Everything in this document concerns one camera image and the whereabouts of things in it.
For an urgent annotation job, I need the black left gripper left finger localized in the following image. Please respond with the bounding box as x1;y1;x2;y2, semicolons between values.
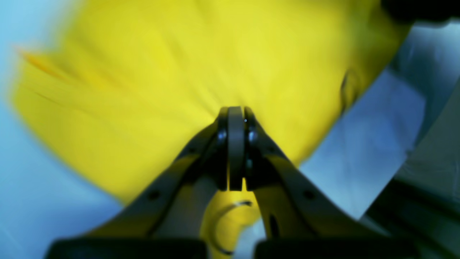
45;108;229;259

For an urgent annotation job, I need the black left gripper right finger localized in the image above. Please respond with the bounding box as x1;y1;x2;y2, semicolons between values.
229;107;419;259

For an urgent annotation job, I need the yellow t-shirt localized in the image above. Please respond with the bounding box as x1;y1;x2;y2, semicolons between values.
13;0;412;259

